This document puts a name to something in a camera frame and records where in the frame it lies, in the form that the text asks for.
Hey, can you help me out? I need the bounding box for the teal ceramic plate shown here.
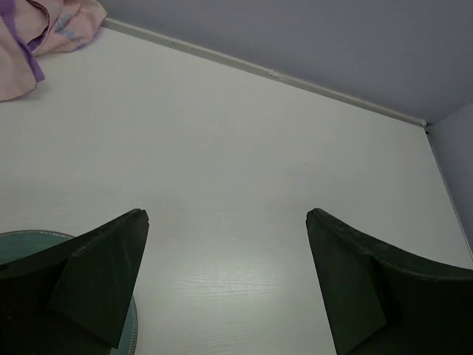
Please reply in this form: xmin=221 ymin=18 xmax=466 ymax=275
xmin=1 ymin=230 xmax=138 ymax=355

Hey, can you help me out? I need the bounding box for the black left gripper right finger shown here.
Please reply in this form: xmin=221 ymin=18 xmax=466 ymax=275
xmin=306 ymin=209 xmax=472 ymax=354

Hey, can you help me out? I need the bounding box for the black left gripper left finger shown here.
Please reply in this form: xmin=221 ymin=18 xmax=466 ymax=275
xmin=1 ymin=209 xmax=149 ymax=354

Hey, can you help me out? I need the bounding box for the pink cloth placemat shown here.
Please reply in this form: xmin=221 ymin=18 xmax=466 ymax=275
xmin=1 ymin=0 xmax=107 ymax=101

